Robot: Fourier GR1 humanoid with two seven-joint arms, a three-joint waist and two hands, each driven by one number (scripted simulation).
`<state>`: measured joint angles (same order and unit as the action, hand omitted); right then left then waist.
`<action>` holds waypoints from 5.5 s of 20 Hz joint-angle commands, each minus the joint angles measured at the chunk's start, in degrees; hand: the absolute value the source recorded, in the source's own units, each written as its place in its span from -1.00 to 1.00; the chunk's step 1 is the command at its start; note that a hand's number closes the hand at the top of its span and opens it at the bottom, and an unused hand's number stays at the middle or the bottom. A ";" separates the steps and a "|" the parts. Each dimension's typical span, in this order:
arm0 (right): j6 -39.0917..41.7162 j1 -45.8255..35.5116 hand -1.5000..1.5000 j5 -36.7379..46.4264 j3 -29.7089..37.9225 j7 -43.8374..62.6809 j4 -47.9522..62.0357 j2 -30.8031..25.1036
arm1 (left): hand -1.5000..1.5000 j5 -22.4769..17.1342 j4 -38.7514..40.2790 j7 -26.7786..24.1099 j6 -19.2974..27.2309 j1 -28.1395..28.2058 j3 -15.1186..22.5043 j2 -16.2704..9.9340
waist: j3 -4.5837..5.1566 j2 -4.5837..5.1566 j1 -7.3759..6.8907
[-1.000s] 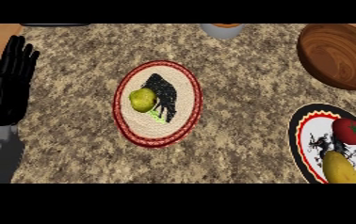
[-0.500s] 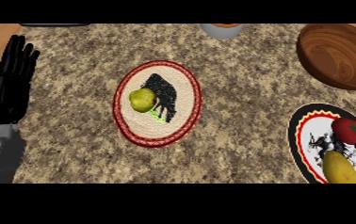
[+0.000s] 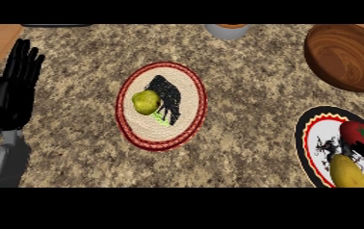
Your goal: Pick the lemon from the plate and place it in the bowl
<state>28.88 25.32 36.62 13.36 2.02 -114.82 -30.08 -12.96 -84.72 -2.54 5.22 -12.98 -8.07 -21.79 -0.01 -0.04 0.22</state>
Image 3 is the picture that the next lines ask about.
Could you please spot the red-rimmed beige woven plate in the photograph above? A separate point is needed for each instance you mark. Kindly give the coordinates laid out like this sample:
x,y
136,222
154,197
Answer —
x,y
187,82

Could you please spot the grey cup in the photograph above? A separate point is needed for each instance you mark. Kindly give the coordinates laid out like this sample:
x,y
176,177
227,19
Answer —
x,y
227,31

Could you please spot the pale wooden board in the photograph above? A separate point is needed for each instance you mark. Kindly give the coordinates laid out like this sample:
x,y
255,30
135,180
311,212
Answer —
x,y
8,38

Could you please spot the black-rimmed white plate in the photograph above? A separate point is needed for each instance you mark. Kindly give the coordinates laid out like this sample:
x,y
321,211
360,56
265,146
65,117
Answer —
x,y
318,133

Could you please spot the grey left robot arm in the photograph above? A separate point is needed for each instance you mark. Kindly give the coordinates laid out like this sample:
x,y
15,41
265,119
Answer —
x,y
9,157

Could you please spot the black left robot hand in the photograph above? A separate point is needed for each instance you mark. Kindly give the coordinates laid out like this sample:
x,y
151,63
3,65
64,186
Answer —
x,y
18,85

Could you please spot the red tomato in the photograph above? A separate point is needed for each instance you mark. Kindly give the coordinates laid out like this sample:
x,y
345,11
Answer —
x,y
352,133

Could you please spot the brown wooden bowl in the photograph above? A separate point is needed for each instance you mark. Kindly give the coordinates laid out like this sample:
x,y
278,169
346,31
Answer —
x,y
338,56

